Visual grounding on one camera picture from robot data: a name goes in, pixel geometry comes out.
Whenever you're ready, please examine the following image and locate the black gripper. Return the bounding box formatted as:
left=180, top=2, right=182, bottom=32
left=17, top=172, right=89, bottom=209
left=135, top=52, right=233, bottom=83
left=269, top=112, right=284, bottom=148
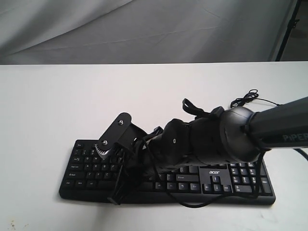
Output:
left=107, top=134, right=173, bottom=205

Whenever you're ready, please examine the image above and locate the black acer keyboard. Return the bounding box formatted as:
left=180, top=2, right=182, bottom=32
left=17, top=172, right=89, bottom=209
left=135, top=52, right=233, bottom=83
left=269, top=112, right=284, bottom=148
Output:
left=59, top=140, right=276, bottom=205

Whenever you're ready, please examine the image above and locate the black tripod stand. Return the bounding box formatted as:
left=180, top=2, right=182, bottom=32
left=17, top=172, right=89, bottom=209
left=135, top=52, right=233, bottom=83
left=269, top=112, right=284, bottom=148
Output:
left=275, top=0, right=302, bottom=62

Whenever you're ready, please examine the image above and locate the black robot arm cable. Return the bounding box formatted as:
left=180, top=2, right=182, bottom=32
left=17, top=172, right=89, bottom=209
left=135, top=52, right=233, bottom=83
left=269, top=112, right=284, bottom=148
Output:
left=141, top=98, right=308, bottom=208

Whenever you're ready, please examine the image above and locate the grey backdrop cloth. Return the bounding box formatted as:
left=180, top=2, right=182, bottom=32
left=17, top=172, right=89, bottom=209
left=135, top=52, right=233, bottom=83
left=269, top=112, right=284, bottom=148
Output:
left=0, top=0, right=308, bottom=65

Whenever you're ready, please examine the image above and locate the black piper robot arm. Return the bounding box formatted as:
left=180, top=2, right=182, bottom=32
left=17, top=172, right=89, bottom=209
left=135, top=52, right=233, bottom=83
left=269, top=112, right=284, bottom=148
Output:
left=97, top=98, right=308, bottom=208

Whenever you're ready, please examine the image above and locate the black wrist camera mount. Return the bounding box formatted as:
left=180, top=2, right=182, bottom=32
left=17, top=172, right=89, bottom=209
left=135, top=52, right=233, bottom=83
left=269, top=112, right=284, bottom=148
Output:
left=95, top=112, right=147, bottom=159

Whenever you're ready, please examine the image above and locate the black USB cable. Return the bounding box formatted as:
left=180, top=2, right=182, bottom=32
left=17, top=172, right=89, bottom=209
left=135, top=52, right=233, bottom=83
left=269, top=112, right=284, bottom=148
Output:
left=230, top=89, right=281, bottom=109

